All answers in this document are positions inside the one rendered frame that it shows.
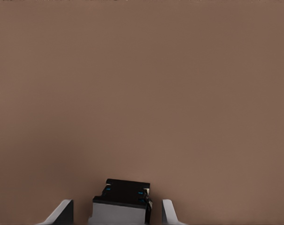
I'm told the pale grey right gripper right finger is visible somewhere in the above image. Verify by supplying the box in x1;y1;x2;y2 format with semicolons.
161;199;188;225

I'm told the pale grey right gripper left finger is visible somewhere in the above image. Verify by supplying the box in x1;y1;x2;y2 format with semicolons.
40;199;74;225

